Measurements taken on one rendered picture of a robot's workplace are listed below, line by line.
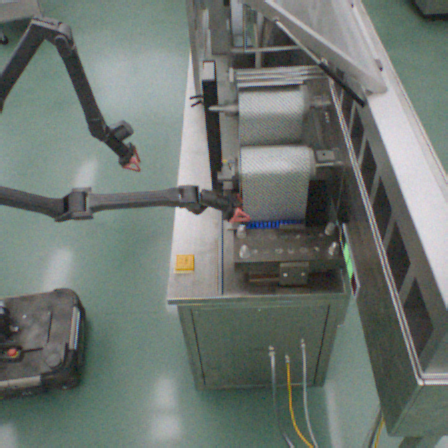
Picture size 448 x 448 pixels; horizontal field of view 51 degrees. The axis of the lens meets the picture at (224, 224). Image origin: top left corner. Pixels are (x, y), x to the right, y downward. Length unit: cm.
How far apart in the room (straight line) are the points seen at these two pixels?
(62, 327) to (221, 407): 92
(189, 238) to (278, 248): 41
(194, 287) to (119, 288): 125
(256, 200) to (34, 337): 143
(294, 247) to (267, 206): 18
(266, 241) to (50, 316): 137
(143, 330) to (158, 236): 71
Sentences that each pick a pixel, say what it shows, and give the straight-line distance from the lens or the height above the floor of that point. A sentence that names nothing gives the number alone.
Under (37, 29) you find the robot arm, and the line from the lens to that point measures 176.
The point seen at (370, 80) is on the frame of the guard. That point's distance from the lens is 132.
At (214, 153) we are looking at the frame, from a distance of 200.
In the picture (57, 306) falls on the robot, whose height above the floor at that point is 24.
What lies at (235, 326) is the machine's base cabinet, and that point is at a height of 69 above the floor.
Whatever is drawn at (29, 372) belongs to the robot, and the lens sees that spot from 257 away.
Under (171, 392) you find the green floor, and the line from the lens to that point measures 258.
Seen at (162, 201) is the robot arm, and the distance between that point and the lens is 164.
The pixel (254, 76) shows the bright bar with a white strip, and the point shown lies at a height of 145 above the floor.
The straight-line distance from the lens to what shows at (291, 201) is 174.
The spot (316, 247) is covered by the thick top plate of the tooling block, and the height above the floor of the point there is 103.
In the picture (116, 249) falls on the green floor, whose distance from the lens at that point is 318.
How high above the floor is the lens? 234
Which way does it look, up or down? 47 degrees down
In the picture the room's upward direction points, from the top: 4 degrees counter-clockwise
